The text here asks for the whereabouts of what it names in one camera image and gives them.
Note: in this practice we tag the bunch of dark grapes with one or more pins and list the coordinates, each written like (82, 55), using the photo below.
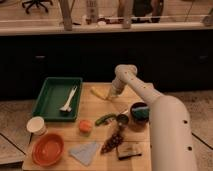
(114, 141)

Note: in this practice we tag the small orange cup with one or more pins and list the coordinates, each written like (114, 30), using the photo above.
(85, 126)

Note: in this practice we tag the blue object in bowl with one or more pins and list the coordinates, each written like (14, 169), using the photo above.
(140, 113)

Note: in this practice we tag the black office chair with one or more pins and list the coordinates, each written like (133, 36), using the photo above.
(28, 4)

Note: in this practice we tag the yellow banana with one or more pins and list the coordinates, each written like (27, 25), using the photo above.
(98, 93)

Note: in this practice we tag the sponge with dark base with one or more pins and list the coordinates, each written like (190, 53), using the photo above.
(128, 149)

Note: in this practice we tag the light blue cloth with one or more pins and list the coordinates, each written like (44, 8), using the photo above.
(84, 153)

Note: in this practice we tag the orange bowl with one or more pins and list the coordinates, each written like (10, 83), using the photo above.
(48, 149)

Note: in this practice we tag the green plastic tray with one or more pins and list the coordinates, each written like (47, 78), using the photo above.
(53, 95)

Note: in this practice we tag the green pepper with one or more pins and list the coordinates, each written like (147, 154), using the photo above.
(104, 118)

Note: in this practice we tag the metal measuring cup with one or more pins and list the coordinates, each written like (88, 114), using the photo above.
(122, 118)

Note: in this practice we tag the white spatula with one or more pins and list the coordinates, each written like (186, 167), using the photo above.
(66, 107)

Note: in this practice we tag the black bowl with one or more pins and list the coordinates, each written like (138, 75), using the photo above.
(136, 105)

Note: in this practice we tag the white paper cup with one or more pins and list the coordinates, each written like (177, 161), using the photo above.
(36, 125)

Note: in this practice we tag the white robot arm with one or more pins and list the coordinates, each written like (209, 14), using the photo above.
(170, 131)

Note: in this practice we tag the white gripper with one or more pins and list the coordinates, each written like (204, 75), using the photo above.
(112, 94)

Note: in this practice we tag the person in background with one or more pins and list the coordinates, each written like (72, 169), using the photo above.
(141, 8)

